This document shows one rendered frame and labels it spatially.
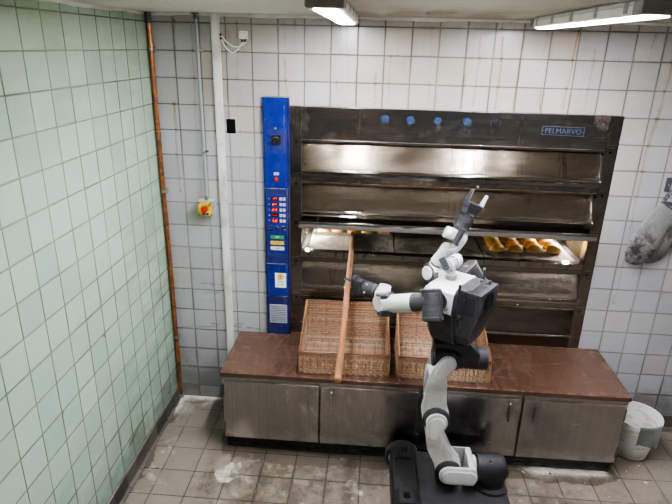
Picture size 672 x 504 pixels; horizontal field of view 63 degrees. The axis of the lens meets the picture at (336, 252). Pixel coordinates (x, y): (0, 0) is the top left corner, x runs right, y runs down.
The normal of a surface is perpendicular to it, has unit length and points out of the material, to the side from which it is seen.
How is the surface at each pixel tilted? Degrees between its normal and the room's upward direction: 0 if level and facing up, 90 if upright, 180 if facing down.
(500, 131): 90
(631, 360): 90
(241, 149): 90
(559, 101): 90
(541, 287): 70
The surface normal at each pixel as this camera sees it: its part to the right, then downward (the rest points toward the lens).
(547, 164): -0.07, 0.00
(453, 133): -0.07, 0.35
